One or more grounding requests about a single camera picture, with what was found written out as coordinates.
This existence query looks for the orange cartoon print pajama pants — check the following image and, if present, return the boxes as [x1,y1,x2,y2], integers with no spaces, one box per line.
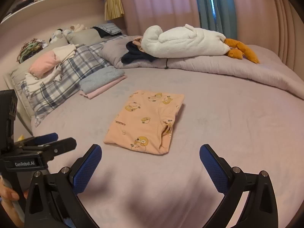
[104,90,184,155]

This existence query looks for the person's left hand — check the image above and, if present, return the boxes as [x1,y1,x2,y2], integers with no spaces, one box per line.
[1,177,24,227]

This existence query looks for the folded pink garment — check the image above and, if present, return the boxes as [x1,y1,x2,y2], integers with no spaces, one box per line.
[79,75,127,99]

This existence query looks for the plaid pillow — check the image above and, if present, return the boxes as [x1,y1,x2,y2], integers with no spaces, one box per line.
[21,39,113,127]

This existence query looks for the pink crumpled garment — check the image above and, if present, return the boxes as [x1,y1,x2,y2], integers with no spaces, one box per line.
[28,51,60,79]

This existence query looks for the folded grey garment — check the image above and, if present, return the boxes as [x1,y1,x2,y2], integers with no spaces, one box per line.
[79,66,125,94]

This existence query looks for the patterned fabric bundle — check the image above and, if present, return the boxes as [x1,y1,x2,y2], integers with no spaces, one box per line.
[17,38,48,63]

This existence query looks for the small panda plush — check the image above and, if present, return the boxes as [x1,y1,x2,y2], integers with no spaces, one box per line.
[49,29,63,44]

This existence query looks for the grey pillow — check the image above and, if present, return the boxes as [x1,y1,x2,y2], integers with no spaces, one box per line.
[65,28,110,46]

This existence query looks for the dark navy garment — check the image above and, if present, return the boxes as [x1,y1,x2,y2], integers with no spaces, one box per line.
[121,41,157,64]

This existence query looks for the striped blue pillow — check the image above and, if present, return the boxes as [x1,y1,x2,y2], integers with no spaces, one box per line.
[92,22,122,38]

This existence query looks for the mauve rolled duvet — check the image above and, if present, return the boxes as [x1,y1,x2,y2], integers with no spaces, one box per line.
[98,35,303,99]

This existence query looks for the straw tassel hanging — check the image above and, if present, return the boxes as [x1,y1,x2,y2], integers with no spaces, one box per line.
[104,0,125,21]

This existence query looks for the white goose plush toy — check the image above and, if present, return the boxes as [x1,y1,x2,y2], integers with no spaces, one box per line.
[141,24,260,64]

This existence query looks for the pink curtain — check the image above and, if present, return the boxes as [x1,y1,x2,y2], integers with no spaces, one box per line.
[121,0,200,36]

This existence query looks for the blue curtain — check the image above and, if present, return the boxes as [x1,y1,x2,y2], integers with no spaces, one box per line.
[197,0,238,39]

